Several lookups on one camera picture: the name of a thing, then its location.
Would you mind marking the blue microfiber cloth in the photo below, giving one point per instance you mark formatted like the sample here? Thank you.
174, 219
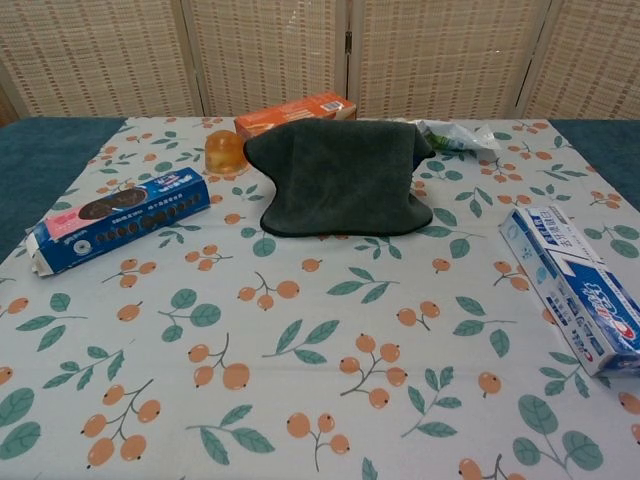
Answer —
340, 175

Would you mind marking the floral fruit print tablecloth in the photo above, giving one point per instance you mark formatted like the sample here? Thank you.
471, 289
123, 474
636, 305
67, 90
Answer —
300, 350

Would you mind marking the orange jelly cup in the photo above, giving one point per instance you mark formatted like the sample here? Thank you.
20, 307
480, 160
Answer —
226, 150

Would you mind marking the orange cracker box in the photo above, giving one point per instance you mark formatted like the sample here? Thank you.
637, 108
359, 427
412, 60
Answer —
290, 112

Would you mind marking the crumpled green white snack bag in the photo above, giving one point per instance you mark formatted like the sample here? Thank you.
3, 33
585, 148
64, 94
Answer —
460, 137

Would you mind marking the blue cookie box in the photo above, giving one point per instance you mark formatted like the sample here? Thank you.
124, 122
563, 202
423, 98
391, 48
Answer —
125, 220

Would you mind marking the blue white toothpaste box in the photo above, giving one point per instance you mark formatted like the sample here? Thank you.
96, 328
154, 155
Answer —
575, 280

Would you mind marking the bamboo folding screen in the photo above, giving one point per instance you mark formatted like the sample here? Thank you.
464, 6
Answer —
125, 50

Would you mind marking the teal table cover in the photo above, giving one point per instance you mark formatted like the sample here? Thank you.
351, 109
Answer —
30, 160

